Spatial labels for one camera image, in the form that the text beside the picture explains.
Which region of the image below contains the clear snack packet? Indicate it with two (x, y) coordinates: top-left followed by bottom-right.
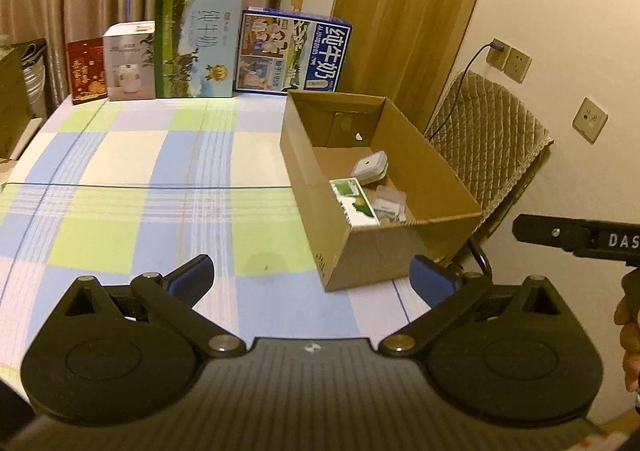
(372, 186), (407, 225)

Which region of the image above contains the white square night light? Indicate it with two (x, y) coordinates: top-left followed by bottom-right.
(350, 151), (388, 186)

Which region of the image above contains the person right hand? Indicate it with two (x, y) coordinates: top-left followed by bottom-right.
(614, 297), (640, 391)

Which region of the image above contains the plaid bed sheet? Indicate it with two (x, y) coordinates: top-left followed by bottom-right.
(1, 95), (426, 387)

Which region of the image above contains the brown cardboard box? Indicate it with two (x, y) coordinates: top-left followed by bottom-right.
(280, 90), (483, 291)

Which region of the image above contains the green medicine box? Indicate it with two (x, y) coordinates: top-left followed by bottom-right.
(329, 177), (380, 228)

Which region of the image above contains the brown cardboard carton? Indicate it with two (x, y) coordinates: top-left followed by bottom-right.
(1, 38), (48, 160)

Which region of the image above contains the red gift box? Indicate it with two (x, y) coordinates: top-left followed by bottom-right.
(65, 37), (107, 106)

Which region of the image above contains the white humidifier box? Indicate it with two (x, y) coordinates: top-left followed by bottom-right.
(103, 21), (155, 101)

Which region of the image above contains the green milk carton box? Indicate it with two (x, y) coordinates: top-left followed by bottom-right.
(153, 0), (242, 98)

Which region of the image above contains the blue milk carton box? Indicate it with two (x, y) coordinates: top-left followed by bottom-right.
(235, 7), (352, 95)

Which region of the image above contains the wall power socket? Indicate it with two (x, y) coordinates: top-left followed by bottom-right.
(486, 38), (511, 71)

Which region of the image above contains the charger cable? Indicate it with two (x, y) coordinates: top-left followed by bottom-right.
(428, 42), (502, 143)

